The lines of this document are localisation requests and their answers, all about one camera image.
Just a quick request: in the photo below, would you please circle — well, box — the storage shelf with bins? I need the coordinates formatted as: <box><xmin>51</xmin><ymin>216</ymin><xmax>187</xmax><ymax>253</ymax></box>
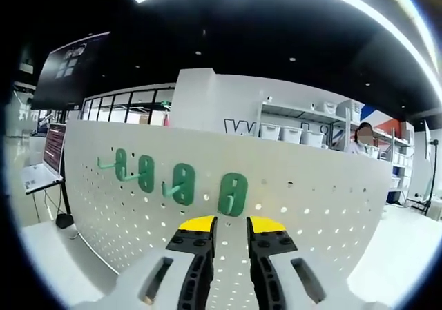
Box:
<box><xmin>376</xmin><ymin>119</ymin><xmax>415</xmax><ymax>190</ymax></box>

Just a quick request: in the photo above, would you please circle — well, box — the black framed glass partition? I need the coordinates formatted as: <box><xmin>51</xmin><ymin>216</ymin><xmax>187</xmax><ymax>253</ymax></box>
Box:
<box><xmin>81</xmin><ymin>88</ymin><xmax>175</xmax><ymax>125</ymax></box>

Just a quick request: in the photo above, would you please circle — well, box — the large dark wall screen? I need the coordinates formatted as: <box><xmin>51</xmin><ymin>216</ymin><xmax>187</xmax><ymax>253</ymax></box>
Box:
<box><xmin>32</xmin><ymin>32</ymin><xmax>111</xmax><ymax>110</ymax></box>

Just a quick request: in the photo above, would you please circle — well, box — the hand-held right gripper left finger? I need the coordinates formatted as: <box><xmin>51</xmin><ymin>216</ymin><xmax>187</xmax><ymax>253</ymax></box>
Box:
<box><xmin>67</xmin><ymin>215</ymin><xmax>219</xmax><ymax>310</ymax></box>

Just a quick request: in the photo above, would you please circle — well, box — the white perforated mounting plate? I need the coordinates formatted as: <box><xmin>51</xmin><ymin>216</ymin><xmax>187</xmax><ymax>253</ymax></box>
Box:
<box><xmin>64</xmin><ymin>119</ymin><xmax>394</xmax><ymax>310</ymax></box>

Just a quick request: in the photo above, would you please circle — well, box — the laptop with purple text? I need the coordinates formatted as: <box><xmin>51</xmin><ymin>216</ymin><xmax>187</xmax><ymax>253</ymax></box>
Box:
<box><xmin>43</xmin><ymin>122</ymin><xmax>67</xmax><ymax>175</ymax></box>

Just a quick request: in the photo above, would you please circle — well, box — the green hook assembly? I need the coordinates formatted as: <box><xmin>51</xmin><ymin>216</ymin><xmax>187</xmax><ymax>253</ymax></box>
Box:
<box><xmin>97</xmin><ymin>148</ymin><xmax>132</xmax><ymax>182</ymax></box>
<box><xmin>161</xmin><ymin>162</ymin><xmax>196</xmax><ymax>206</ymax></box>
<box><xmin>122</xmin><ymin>154</ymin><xmax>155</xmax><ymax>194</ymax></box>
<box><xmin>217</xmin><ymin>172</ymin><xmax>249</xmax><ymax>217</ymax></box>

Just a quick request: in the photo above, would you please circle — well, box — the white storage bin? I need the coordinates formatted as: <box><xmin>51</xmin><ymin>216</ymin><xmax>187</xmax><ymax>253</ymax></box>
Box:
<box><xmin>260</xmin><ymin>123</ymin><xmax>280</xmax><ymax>140</ymax></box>
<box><xmin>300</xmin><ymin>129</ymin><xmax>326</xmax><ymax>148</ymax></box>
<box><xmin>280</xmin><ymin>126</ymin><xmax>302</xmax><ymax>142</ymax></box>

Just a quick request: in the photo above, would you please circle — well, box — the black tripod stand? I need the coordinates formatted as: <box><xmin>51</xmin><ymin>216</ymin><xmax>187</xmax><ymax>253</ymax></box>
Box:
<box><xmin>412</xmin><ymin>119</ymin><xmax>438</xmax><ymax>217</ymax></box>

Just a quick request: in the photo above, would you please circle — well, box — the metal shelf rack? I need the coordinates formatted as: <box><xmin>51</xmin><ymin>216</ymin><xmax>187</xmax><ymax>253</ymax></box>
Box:
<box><xmin>257</xmin><ymin>92</ymin><xmax>360</xmax><ymax>152</ymax></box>

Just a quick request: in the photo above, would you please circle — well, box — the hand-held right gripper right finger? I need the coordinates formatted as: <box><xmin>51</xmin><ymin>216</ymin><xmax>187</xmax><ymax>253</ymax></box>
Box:
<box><xmin>245</xmin><ymin>215</ymin><xmax>377</xmax><ymax>310</ymax></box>

